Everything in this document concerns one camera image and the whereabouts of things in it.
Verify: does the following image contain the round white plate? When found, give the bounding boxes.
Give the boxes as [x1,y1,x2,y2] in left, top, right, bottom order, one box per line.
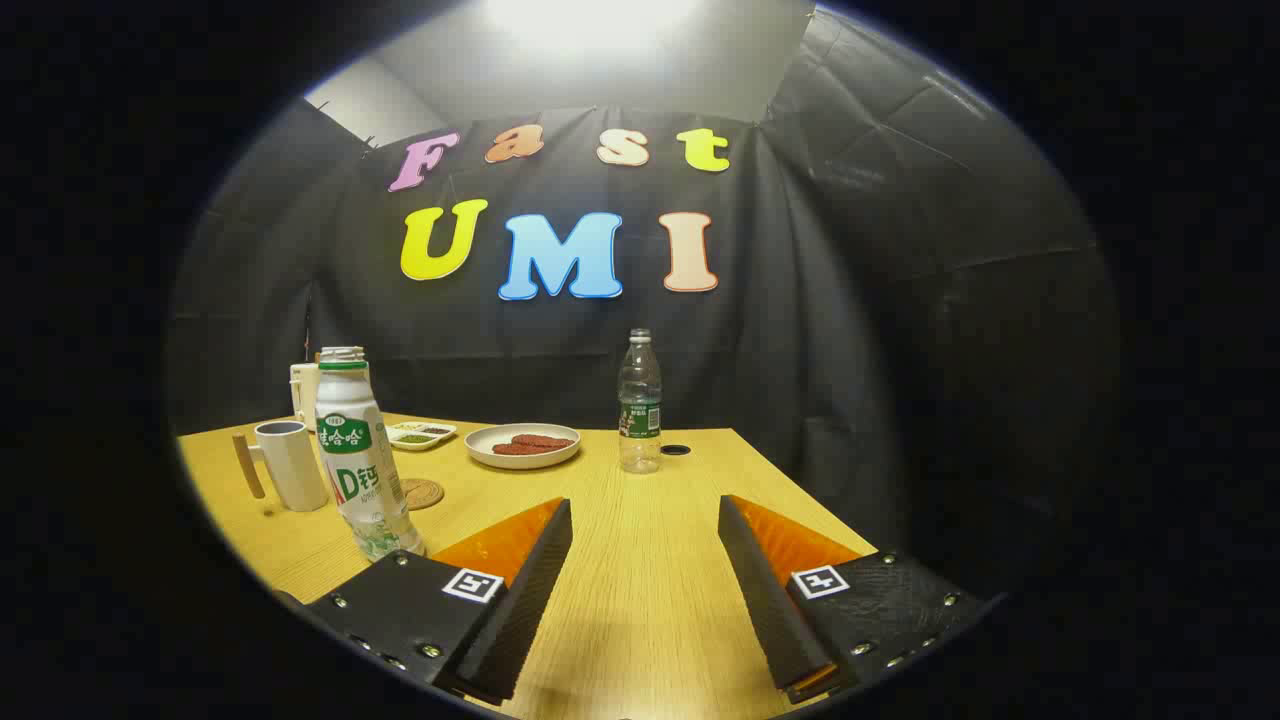
[464,423,582,471]

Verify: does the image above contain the black backdrop cloth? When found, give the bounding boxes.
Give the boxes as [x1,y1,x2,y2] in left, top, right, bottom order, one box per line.
[165,10,1121,601]

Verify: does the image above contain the clear plastic water bottle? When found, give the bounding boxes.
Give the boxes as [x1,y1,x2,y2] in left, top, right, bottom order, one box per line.
[617,328,663,475]

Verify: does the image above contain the cream toaster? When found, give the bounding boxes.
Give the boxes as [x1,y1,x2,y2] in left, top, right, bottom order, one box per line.
[290,362,373,433]

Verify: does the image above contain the white cup wooden handle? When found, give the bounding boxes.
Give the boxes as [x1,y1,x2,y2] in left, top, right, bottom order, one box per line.
[233,420,331,513]

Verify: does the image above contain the white juice bottle green label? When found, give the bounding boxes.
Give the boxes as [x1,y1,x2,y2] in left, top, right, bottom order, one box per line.
[315,346,426,563]

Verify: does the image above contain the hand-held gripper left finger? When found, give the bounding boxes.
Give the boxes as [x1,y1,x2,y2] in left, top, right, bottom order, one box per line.
[305,497,574,705]

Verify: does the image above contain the reddish brown meat slices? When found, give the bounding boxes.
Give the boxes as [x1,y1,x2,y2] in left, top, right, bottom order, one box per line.
[492,433,576,457]

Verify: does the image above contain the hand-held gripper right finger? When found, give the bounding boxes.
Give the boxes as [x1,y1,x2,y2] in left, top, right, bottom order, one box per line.
[717,494,991,705]

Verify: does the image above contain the wooden table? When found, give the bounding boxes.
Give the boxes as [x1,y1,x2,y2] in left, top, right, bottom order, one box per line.
[178,412,881,720]

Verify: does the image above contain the white divided tray with beans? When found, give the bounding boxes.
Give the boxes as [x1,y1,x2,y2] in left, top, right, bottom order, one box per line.
[385,421,458,452]

